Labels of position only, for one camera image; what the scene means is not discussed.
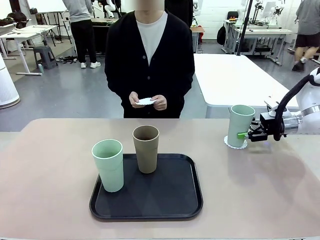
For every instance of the white desk with white legs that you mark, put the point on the white desk with white legs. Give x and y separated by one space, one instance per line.
25 35

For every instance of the black backpack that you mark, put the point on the black backpack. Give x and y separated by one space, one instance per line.
221 36

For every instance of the person's left forearm black sleeve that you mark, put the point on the person's left forearm black sleeve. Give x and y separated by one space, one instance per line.
180 87

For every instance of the black plastic serving tray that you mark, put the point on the black plastic serving tray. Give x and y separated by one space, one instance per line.
155 195

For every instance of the brown plastic cup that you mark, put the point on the brown plastic cup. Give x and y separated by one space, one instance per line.
146 155

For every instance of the light green plastic cup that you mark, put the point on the light green plastic cup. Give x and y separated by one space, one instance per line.
108 172
237 120

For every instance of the person in grey hoodie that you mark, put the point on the person in grey hoodie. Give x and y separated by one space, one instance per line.
83 32

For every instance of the black stand pole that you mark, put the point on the black stand pole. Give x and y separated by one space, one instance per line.
243 30

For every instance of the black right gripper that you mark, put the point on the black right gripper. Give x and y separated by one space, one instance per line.
267 120

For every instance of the wooden top desk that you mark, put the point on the wooden top desk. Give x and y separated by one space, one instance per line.
197 29

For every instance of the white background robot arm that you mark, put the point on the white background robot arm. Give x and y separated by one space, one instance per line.
110 10

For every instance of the person in black cardigan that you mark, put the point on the person in black cardigan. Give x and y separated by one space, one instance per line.
130 62

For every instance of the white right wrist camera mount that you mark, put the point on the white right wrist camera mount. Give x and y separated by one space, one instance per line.
271 101

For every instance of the white cylindrical air purifier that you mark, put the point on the white cylindrical air purifier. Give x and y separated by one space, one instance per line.
7 85

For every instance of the white whiteboard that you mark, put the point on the white whiteboard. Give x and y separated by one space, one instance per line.
45 6

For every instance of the white lab desk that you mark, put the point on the white lab desk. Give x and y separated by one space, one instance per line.
262 32

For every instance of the person in grey shirt shorts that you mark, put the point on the person in grey shirt shorts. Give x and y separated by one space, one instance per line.
308 20

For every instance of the background person in black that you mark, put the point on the background person in black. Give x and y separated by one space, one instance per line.
181 12

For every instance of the large white table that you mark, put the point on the large white table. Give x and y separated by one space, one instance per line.
237 80

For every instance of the grey plastic step stool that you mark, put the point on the grey plastic step stool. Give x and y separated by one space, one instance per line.
45 53

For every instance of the small green bottle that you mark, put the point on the small green bottle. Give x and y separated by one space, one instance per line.
41 69

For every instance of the person's right forearm black sleeve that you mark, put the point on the person's right forearm black sleeve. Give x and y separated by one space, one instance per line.
116 86

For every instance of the black bag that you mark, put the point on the black bag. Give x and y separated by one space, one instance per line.
17 17

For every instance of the person's left hand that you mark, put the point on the person's left hand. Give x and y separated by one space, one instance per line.
161 102

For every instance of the person's right hand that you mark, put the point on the person's right hand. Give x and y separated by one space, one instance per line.
135 100

